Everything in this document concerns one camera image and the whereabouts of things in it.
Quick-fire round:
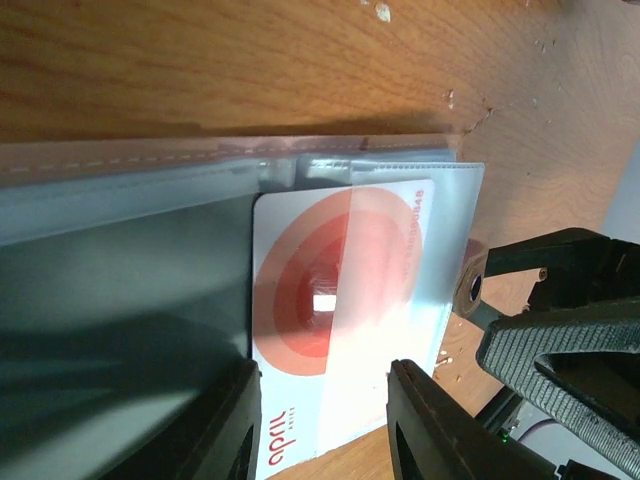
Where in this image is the pink leather card holder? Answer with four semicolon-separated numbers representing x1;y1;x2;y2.
1;135;485;479

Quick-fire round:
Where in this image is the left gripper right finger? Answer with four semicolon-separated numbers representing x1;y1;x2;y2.
387;360;556;480

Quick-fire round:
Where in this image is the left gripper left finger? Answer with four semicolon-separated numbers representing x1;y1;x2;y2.
107;359;261;479

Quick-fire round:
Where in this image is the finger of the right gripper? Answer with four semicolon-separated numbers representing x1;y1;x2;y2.
484;228;639;330

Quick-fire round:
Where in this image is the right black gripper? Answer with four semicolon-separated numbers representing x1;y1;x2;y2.
476;298;639;479

